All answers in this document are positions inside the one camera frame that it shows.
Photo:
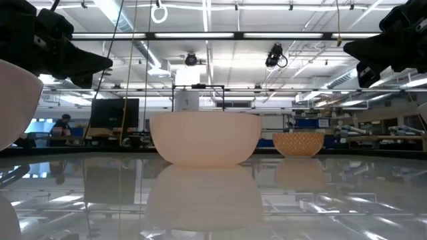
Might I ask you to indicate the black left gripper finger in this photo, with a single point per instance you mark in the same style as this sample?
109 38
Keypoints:
83 61
85 81

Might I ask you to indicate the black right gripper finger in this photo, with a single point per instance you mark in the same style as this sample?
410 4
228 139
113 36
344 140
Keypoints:
370 50
367 75

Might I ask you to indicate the plain white bowl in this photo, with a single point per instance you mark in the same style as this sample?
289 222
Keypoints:
15 103
423 111

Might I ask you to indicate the orange patterned bowl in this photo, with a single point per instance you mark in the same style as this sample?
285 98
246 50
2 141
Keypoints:
298 144

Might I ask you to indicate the large pale pink bowl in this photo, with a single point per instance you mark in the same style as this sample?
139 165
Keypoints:
205 138

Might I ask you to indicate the black monitor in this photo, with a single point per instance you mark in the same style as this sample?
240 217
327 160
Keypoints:
113 113

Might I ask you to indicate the person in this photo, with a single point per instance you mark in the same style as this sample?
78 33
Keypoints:
61 128

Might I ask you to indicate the white pillar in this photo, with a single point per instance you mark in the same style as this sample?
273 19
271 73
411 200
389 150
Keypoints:
187 96

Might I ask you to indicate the round black ceiling lamp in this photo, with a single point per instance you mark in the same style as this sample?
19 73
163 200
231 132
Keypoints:
191 59

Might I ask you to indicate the black overhead camera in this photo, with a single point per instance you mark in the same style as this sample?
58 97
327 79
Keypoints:
275 55

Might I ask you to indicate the black frame bar with lights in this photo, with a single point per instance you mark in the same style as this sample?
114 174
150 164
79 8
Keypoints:
193 35

